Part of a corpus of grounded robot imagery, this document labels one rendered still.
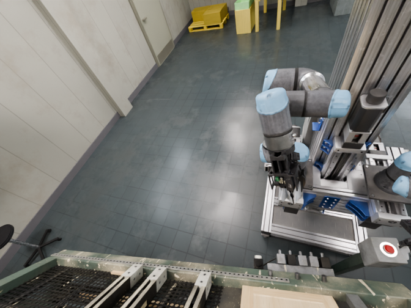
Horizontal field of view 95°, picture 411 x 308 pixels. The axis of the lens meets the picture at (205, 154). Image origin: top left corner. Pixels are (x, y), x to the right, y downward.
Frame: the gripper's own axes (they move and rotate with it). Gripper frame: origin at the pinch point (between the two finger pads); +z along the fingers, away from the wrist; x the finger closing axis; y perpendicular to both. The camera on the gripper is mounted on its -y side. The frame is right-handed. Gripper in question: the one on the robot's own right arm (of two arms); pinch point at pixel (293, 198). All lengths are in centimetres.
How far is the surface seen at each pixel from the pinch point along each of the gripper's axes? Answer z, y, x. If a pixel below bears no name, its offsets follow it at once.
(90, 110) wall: -61, -116, -344
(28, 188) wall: 10, 16, -338
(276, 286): 65, -6, -19
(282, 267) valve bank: 75, -23, -22
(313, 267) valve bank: 78, -30, -6
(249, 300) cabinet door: 59, 9, -28
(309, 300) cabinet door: 67, -6, -4
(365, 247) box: 69, -45, 19
